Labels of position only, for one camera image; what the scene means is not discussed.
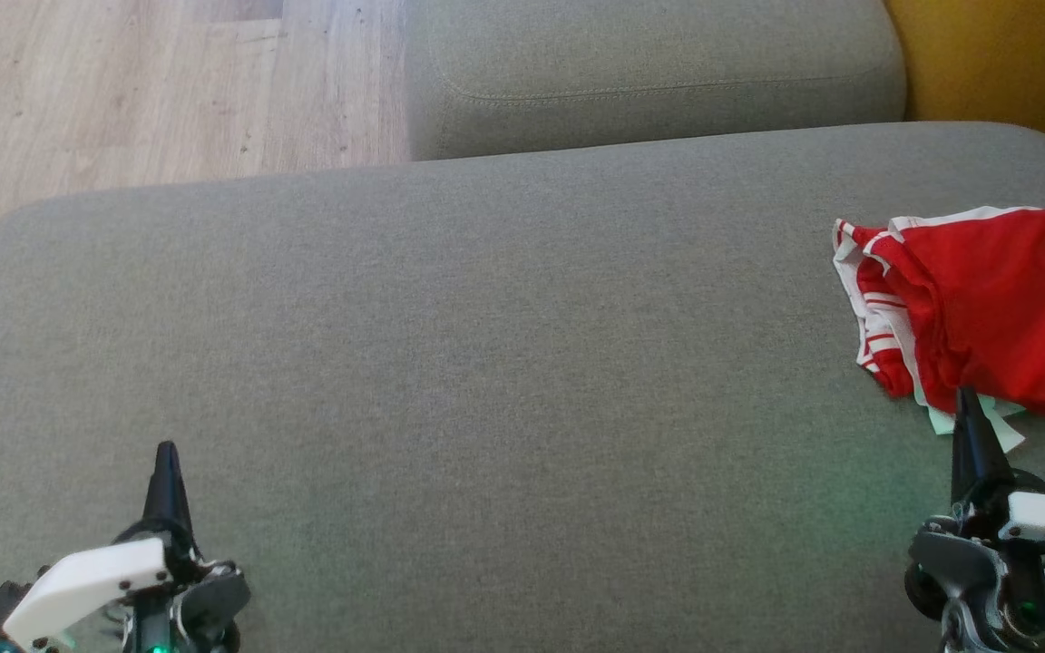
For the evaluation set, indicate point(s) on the yellow sofa backrest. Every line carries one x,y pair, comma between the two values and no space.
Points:
1003,63

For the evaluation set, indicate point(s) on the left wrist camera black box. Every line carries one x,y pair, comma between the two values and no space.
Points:
1,612

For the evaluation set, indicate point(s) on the small grey sofa seat cushion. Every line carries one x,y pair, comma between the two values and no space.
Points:
649,73

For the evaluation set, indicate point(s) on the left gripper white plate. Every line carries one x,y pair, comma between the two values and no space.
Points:
87,580

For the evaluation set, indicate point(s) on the red shorts white waistband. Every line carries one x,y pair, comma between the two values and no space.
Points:
1003,299

